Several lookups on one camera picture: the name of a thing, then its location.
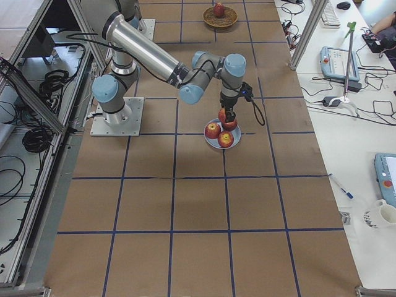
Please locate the red apple on plate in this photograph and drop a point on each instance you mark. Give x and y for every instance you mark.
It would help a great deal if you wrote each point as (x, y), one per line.
(225, 139)
(230, 126)
(212, 130)

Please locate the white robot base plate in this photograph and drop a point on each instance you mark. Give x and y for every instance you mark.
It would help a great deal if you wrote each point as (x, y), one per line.
(147, 28)
(126, 122)

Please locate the blue white pen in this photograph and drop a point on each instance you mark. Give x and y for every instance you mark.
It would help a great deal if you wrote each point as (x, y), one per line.
(340, 186)

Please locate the blue teach pendant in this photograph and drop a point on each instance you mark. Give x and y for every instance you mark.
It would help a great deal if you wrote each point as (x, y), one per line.
(334, 64)
(384, 164)

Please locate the aluminium frame post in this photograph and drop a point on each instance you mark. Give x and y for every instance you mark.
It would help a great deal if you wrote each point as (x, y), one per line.
(307, 33)

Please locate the wicker basket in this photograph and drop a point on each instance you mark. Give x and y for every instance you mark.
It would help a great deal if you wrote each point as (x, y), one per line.
(228, 18)

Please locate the metal rod with green tip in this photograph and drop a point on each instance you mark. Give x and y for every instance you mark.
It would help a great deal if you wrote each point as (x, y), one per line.
(351, 29)

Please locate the grey blue plate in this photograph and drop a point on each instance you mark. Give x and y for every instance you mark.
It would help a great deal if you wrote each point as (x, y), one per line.
(236, 134)

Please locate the white mug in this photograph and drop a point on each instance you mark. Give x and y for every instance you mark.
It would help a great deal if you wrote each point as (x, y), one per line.
(380, 215)

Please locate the dark red apple in basket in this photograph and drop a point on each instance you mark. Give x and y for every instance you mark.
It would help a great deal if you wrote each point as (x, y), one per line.
(219, 10)

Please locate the silver robot arm near basket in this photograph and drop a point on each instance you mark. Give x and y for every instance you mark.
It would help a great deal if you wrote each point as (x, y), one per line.
(130, 9)

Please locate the yellow-red apple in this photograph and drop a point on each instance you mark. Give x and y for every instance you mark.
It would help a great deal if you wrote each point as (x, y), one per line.
(222, 115)

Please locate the brown paper table cover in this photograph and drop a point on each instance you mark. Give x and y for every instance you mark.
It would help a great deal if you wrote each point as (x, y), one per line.
(165, 214)

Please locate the black gripper near plate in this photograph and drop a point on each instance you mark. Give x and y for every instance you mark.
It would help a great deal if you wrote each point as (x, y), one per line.
(227, 101)

